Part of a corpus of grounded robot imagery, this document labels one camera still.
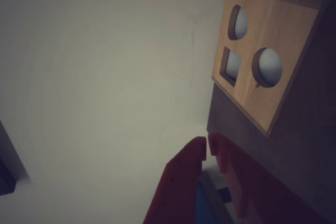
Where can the black post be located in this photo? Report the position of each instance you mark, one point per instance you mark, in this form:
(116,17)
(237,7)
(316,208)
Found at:
(224,195)

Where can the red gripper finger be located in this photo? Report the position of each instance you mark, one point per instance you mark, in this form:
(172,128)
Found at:
(178,190)
(257,195)

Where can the grey beam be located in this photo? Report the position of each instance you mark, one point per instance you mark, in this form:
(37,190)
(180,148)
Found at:
(214,200)

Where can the wooden shape sorter box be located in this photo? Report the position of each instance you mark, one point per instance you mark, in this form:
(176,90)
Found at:
(275,30)

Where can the bright blue object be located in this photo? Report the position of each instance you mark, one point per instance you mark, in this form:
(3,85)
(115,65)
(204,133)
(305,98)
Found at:
(202,208)

